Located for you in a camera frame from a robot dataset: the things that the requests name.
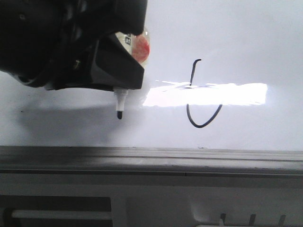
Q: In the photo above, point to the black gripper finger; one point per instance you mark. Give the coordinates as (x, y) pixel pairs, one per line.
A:
(129, 16)

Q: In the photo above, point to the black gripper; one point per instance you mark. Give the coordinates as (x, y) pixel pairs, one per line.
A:
(53, 44)

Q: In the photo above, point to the white black whiteboard marker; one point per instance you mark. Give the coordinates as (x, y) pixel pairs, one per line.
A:
(138, 46)

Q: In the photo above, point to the white whiteboard with aluminium frame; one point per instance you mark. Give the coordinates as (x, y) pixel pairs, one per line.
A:
(222, 95)

